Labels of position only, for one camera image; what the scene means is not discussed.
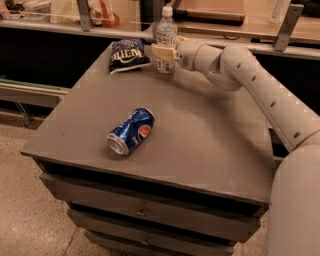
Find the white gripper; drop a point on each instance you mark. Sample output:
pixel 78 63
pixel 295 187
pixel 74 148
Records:
pixel 185 55

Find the clear plastic water bottle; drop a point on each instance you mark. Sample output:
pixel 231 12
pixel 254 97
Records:
pixel 166 33

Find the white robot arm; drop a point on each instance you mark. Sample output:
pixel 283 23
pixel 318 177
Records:
pixel 294 211

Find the blue chip bag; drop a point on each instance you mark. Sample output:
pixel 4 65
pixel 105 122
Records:
pixel 127 54

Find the orange and white bag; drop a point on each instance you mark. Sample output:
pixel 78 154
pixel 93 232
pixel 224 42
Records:
pixel 102 14

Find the white bottle on shelf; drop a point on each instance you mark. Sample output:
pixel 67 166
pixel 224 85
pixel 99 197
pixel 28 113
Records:
pixel 275 16

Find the wooden framed board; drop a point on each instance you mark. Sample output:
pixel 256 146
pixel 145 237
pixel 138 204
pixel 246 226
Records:
pixel 210 11

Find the blue pepsi can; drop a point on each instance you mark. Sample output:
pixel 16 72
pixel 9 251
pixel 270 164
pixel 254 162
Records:
pixel 125 137

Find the grey drawer cabinet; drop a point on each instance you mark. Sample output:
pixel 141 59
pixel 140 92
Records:
pixel 197 185

